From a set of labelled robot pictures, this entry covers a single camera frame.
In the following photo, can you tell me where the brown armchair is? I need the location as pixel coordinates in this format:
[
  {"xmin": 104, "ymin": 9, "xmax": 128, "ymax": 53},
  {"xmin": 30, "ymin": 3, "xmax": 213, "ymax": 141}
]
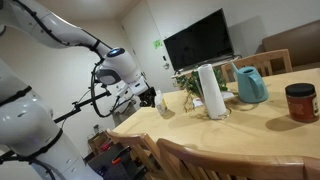
[{"xmin": 261, "ymin": 19, "xmax": 320, "ymax": 70}]

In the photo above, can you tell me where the green leafy potted plant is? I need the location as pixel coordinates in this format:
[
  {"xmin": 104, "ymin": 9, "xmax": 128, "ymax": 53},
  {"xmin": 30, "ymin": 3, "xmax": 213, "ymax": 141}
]
[{"xmin": 174, "ymin": 67, "xmax": 230, "ymax": 114}]

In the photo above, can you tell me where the light wooden slatted chair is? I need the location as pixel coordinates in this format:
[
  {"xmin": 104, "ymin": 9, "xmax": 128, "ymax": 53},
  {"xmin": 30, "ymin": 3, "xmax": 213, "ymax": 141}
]
[
  {"xmin": 156, "ymin": 137, "xmax": 320, "ymax": 180},
  {"xmin": 220, "ymin": 48, "xmax": 294, "ymax": 84},
  {"xmin": 105, "ymin": 128, "xmax": 168, "ymax": 180}
]

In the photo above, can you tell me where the brown jar black lid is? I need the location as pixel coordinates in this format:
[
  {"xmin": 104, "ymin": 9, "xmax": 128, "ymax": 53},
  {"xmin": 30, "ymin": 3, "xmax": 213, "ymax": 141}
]
[{"xmin": 284, "ymin": 82, "xmax": 320, "ymax": 124}]

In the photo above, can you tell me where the black flat screen television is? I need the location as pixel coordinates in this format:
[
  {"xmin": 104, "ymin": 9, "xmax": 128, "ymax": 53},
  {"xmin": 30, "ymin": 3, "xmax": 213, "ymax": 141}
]
[{"xmin": 163, "ymin": 8, "xmax": 235, "ymax": 73}]

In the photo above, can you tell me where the wooden crate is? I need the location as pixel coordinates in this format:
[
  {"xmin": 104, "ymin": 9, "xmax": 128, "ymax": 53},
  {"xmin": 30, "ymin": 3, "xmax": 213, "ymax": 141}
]
[{"xmin": 87, "ymin": 131, "xmax": 112, "ymax": 155}]

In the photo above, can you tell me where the black articulated camera stand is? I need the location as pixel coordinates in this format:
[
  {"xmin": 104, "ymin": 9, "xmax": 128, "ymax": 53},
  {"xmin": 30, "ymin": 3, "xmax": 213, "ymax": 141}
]
[{"xmin": 52, "ymin": 89, "xmax": 113, "ymax": 125}]

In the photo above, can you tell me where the white paper towel roll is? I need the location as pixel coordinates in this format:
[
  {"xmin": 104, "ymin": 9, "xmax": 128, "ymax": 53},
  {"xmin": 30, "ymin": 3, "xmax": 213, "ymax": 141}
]
[{"xmin": 197, "ymin": 63, "xmax": 229, "ymax": 120}]

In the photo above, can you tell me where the green sticky note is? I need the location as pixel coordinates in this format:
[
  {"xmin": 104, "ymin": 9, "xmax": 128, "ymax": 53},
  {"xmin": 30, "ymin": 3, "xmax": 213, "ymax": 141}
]
[{"xmin": 152, "ymin": 39, "xmax": 164, "ymax": 50}]

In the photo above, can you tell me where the teal watering can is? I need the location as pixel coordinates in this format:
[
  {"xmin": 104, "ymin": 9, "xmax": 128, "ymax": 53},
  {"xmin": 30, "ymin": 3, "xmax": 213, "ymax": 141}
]
[{"xmin": 230, "ymin": 62, "xmax": 270, "ymax": 104}]

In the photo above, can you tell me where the black equipment case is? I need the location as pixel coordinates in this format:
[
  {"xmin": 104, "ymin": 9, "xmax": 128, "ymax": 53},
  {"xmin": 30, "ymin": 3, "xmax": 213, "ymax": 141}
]
[{"xmin": 86, "ymin": 143, "xmax": 149, "ymax": 180}]

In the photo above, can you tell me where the small wall fixture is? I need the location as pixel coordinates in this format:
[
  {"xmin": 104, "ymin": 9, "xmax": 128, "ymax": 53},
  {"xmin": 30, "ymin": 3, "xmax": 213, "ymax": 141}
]
[{"xmin": 162, "ymin": 54, "xmax": 171, "ymax": 71}]

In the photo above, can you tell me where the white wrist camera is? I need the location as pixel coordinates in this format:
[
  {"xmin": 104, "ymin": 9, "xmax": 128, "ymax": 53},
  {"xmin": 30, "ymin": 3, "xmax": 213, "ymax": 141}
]
[{"xmin": 115, "ymin": 77, "xmax": 150, "ymax": 98}]

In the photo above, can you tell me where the grey cloth pile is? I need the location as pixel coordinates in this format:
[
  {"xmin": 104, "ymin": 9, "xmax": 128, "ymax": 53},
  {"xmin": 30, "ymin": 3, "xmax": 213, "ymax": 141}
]
[{"xmin": 111, "ymin": 97, "xmax": 138, "ymax": 127}]

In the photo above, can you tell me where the metal paper towel holder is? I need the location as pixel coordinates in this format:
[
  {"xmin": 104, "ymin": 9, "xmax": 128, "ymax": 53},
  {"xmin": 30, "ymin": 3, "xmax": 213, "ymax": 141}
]
[{"xmin": 206, "ymin": 105, "xmax": 232, "ymax": 121}]

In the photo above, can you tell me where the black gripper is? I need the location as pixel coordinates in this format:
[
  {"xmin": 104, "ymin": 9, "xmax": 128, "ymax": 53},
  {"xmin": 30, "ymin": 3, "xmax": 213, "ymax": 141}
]
[{"xmin": 138, "ymin": 86, "xmax": 157, "ymax": 108}]

